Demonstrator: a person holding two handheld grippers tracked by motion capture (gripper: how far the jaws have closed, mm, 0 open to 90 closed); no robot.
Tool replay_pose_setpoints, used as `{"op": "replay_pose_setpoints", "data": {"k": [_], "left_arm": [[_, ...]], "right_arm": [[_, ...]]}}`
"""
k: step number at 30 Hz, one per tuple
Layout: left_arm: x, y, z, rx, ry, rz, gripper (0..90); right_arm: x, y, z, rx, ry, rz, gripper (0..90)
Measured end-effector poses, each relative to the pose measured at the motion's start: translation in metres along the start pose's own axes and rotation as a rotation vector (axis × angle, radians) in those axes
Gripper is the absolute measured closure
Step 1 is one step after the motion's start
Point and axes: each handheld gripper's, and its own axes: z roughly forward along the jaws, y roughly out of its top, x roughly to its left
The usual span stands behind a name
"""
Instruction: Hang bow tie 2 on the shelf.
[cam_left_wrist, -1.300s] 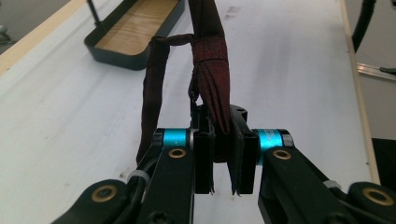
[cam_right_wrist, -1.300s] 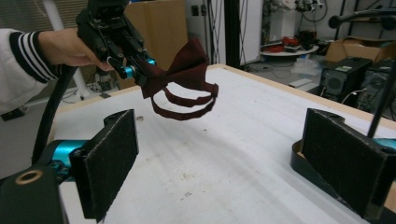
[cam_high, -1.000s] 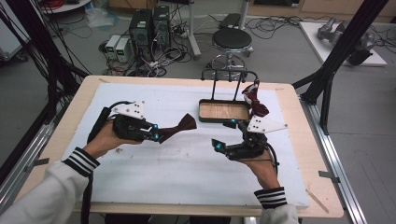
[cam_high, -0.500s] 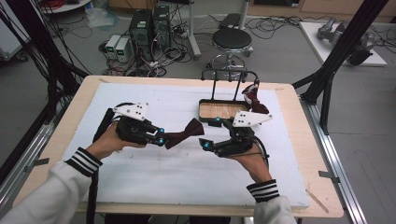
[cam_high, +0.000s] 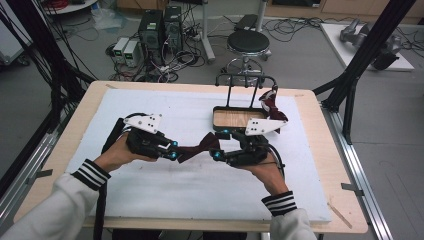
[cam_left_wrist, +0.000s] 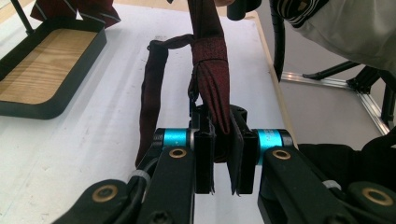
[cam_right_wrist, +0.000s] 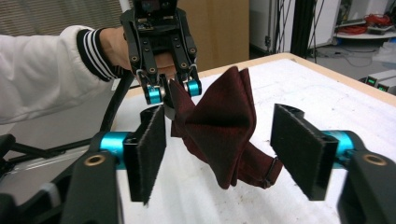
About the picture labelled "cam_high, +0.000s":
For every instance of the white table leg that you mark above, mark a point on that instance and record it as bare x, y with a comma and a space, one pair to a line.
261, 15
207, 36

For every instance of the white cabinet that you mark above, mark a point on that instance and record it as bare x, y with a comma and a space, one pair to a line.
11, 36

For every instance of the person's left hand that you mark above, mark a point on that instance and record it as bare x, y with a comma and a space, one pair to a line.
116, 155

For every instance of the person's striped-cuff sleeve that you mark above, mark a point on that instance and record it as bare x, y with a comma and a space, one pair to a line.
53, 206
288, 216

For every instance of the grey robot parts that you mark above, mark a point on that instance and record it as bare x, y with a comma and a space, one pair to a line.
353, 33

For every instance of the light wooden table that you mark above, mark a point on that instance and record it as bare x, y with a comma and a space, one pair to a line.
336, 160

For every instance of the plain dark maroon bow tie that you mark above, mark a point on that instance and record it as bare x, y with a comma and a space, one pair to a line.
200, 148

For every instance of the black round stool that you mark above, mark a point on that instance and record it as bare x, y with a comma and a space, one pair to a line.
248, 43

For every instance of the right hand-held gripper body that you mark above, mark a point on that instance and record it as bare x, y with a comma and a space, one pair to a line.
253, 146

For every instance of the clear plastic bag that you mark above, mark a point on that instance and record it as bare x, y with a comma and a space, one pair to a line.
106, 18

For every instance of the person's left striped-cuff sleeve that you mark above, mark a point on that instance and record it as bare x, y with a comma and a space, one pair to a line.
53, 206

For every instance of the flat black device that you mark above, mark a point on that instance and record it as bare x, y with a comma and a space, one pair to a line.
246, 22

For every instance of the aluminium rail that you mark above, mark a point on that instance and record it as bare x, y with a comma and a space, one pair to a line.
20, 186
363, 180

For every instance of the person's right hand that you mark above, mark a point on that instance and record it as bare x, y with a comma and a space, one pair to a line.
270, 178

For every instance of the white floor board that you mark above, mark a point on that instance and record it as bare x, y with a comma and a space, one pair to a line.
336, 43

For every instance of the black rack with wooden tray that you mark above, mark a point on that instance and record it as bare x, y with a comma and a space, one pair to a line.
233, 118

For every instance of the round white table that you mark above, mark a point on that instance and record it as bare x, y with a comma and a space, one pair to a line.
71, 6

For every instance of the person's right striped-cuff sleeve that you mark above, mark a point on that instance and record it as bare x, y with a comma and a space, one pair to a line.
288, 216

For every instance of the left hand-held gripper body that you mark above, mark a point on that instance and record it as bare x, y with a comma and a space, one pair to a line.
145, 140

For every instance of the white foam mat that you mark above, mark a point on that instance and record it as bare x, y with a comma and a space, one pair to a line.
200, 193

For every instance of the red striped bow tie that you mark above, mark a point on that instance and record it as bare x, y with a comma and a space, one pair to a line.
271, 105

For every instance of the white bench power supply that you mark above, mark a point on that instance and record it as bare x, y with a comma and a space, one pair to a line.
131, 53
120, 48

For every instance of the metal bracket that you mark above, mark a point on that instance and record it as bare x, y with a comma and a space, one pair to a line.
351, 189
41, 175

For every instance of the thin wooden stick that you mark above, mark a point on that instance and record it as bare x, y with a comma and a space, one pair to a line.
340, 215

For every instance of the person's dark trousers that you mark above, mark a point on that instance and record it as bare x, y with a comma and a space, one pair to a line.
173, 235

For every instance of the slim black computer tower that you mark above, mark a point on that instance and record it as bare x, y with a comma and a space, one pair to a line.
173, 26

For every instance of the large black computer tower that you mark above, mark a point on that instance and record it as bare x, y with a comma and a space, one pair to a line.
150, 31

